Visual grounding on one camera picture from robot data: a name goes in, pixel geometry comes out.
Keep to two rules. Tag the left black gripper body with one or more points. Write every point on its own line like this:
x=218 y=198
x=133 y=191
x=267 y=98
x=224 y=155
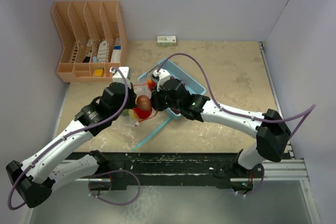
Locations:
x=130 y=103

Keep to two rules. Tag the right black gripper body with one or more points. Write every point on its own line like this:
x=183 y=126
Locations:
x=162 y=102

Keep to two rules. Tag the teal plastic strip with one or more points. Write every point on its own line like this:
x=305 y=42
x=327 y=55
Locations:
x=151 y=135

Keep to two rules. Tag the brown onion toy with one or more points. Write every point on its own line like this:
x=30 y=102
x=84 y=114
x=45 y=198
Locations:
x=143 y=102

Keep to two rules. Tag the red apple toy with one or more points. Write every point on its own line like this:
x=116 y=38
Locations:
x=141 y=114

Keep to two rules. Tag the clear zip top bag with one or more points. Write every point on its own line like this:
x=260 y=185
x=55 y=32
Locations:
x=141 y=120

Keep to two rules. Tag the mango toy fruit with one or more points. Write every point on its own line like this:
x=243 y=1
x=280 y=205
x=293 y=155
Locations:
x=125 y=112

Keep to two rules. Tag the yellow lemon toy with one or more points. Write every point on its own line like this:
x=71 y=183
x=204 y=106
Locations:
x=133 y=115

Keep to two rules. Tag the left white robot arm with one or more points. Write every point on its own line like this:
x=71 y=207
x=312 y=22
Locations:
x=36 y=178

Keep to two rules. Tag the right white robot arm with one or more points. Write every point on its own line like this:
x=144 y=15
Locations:
x=270 y=133

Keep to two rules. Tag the blue plastic basket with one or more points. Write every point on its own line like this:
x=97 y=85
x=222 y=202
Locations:
x=191 y=85

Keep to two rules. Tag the yellow sponge block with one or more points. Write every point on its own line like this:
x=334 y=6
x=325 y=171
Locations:
x=98 y=72

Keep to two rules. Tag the white blue tube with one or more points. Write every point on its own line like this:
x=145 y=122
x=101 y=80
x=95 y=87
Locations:
x=116 y=52

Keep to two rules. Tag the white patterned pouch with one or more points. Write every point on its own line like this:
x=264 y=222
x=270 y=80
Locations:
x=102 y=53

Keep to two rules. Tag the small green white box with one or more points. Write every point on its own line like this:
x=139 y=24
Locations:
x=166 y=41

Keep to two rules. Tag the black white card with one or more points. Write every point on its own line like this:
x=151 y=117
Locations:
x=88 y=52

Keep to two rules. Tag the orange desk organizer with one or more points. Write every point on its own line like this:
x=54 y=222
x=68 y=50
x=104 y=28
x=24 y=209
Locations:
x=94 y=39

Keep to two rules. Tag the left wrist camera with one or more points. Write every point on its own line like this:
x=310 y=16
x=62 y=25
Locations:
x=121 y=75

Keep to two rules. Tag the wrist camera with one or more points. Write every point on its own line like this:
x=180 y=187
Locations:
x=160 y=77
x=121 y=75

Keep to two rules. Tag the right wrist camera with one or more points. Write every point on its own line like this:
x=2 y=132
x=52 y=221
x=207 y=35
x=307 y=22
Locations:
x=160 y=77

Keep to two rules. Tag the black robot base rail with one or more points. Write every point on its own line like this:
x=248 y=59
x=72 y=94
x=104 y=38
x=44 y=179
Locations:
x=219 y=170

